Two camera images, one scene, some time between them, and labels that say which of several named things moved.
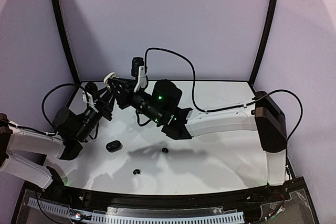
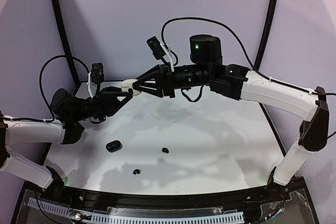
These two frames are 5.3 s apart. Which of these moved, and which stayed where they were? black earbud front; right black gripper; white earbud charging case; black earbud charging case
Moved: white earbud charging case; right black gripper
Stayed: black earbud charging case; black earbud front
